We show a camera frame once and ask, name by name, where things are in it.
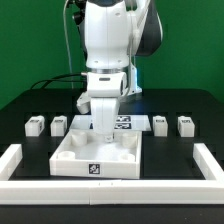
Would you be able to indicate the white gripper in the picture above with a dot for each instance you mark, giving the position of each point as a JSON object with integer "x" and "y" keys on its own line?
{"x": 102, "y": 99}

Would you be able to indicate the white U-shaped obstacle fence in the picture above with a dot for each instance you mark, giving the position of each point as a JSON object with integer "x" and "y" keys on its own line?
{"x": 209, "y": 190}

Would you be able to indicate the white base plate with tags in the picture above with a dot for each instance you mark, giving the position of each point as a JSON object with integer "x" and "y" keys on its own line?
{"x": 123, "y": 122}

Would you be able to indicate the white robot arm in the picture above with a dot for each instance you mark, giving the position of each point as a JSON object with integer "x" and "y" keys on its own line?
{"x": 114, "y": 32}

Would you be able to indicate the white square table top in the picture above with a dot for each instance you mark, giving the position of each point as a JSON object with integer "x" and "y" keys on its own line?
{"x": 86, "y": 154}

